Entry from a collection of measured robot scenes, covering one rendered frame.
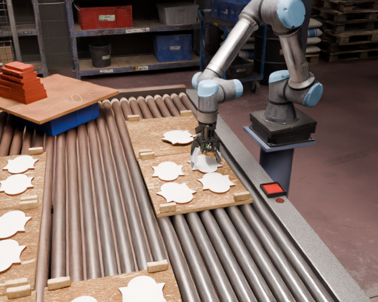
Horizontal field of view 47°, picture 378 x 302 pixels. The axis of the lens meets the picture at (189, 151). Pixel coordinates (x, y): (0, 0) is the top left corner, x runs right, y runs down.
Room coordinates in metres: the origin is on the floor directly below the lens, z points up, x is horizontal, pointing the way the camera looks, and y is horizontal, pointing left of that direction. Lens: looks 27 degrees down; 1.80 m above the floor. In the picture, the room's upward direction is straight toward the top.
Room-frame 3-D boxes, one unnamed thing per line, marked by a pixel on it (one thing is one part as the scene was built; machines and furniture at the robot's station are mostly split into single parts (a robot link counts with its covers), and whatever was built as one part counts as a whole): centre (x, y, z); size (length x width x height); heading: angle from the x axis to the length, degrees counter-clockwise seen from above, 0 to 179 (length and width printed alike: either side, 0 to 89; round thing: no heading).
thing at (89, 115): (2.08, 0.67, 0.97); 0.31 x 0.31 x 0.10; 54
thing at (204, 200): (1.47, -0.01, 0.93); 0.41 x 0.35 x 0.02; 15
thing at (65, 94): (2.13, 0.72, 1.03); 0.50 x 0.50 x 0.02; 54
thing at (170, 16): (6.14, 0.16, 0.76); 0.50 x 0.36 x 0.24; 113
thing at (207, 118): (1.55, -0.07, 1.16); 0.08 x 0.08 x 0.05
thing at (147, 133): (1.87, 0.10, 0.93); 0.41 x 0.35 x 0.02; 14
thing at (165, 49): (6.17, 0.24, 0.32); 0.50 x 0.41 x 0.37; 104
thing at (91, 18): (5.88, 1.10, 0.78); 0.66 x 0.45 x 0.28; 107
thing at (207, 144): (1.54, -0.07, 1.08); 0.09 x 0.08 x 0.12; 15
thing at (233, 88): (1.62, -0.14, 1.24); 0.11 x 0.11 x 0.08; 39
